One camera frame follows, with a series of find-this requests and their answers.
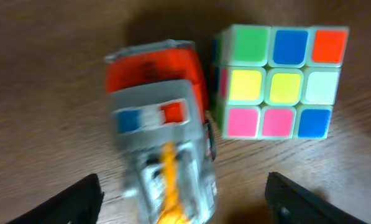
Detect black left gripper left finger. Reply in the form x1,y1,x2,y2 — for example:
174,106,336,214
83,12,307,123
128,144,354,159
7,174,104,224

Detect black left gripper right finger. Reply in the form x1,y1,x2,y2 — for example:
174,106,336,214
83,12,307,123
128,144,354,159
265,172,366,224

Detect grey red toy truck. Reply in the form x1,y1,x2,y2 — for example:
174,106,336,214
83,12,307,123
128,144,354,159
105,39,217,223

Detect colourful puzzle cube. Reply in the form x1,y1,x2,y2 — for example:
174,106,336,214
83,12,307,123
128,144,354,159
211,24,349,140

